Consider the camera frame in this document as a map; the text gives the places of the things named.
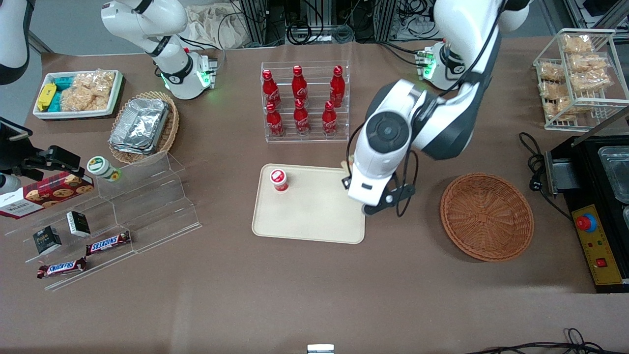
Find black box white label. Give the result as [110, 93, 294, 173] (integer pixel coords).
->
[66, 211, 91, 237]

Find beige plastic tray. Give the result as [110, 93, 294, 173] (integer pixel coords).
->
[252, 163, 367, 245]

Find red tartan cookie box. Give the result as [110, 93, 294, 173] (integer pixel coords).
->
[0, 171, 95, 219]

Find red Coca-Cola bottle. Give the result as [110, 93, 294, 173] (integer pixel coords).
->
[293, 98, 311, 136]
[322, 101, 339, 137]
[330, 65, 345, 106]
[292, 65, 308, 101]
[262, 69, 282, 106]
[266, 102, 286, 138]

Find red white yogurt cup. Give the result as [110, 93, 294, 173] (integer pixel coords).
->
[269, 169, 289, 193]

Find pale wicker basket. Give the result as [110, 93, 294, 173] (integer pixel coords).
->
[108, 91, 180, 165]

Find aluminium frame post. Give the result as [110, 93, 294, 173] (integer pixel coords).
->
[241, 0, 269, 46]

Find grey metal bar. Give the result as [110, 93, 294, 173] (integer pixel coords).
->
[572, 105, 629, 148]

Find bagged fried snack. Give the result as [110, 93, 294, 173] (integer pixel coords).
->
[562, 33, 594, 55]
[569, 53, 612, 74]
[570, 71, 615, 94]
[538, 81, 566, 102]
[538, 61, 566, 82]
[555, 96, 598, 121]

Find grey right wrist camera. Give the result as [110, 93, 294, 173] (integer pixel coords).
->
[0, 173, 21, 196]

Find yellow snack packet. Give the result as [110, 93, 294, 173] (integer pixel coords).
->
[37, 83, 57, 111]

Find white rectangular snack bin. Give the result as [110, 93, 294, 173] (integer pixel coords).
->
[33, 70, 123, 121]

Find black floor cable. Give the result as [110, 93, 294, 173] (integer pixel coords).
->
[464, 327, 629, 354]

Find white wire rack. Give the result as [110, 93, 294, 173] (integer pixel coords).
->
[533, 28, 629, 132]

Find black appliance yellow panel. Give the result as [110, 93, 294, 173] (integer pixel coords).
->
[545, 133, 629, 294]

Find brown round wicker basket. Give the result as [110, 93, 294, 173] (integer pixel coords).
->
[440, 172, 535, 262]

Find clear acrylic stepped shelf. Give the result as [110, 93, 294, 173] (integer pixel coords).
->
[5, 152, 202, 291]

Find black power cable with plug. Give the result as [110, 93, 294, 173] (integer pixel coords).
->
[518, 132, 573, 219]

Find clear acrylic bottle rack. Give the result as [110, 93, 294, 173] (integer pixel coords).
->
[260, 60, 350, 144]

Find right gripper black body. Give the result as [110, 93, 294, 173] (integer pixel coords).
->
[0, 140, 49, 180]

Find beige crumpled cloth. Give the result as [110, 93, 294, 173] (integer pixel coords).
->
[184, 4, 247, 50]

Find green white sunflower bottle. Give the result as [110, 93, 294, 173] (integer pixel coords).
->
[87, 156, 121, 182]

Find silver foil container stack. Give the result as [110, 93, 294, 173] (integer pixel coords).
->
[109, 97, 170, 155]

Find black box gold lettering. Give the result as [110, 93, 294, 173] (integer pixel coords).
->
[32, 226, 62, 255]

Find Snickers chocolate bar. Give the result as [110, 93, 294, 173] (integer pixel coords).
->
[37, 257, 87, 279]
[86, 231, 132, 256]

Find clear bag of crackers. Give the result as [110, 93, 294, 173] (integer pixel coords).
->
[60, 71, 116, 112]

